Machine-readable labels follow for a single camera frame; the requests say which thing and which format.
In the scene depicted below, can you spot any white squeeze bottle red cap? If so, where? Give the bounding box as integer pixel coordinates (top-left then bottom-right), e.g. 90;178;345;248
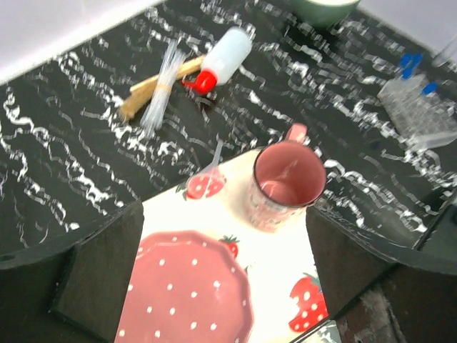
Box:
181;26;252;95

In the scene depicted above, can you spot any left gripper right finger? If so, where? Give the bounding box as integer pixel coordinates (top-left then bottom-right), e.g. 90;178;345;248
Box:
306;205;456;342

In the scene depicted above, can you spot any clear test tube rack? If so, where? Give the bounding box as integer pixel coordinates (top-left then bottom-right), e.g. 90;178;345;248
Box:
378;74;456;149

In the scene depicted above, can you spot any white strawberry tray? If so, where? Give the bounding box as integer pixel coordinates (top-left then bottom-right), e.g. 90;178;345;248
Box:
141;150;327;342

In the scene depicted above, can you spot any white bowl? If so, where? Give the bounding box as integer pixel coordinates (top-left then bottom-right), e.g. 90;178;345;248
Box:
291;0;361;29

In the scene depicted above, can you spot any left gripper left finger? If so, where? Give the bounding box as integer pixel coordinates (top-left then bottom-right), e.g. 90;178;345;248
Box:
1;200;144;342

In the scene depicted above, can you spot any blue capped test tube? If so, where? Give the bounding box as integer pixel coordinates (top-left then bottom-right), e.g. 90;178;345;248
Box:
421;82;438;96
400;53;423;69
402;68;413;80

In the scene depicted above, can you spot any pink polka dot plate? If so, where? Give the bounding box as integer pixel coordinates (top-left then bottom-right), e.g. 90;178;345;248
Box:
115;231;253;343

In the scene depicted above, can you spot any clear plastic funnel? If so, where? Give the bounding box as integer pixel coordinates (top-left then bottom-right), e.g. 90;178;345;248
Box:
185;141;226;199

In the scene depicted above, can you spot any wooden bristle brush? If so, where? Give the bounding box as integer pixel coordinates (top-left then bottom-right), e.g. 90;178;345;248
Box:
119;55;206;121

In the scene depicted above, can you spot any bundle of clear pipettes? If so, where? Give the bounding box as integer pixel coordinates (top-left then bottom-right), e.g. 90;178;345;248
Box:
140;40;186;138

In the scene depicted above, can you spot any pink ceramic mug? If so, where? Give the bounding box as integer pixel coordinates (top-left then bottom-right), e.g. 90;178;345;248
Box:
245;124;326;233

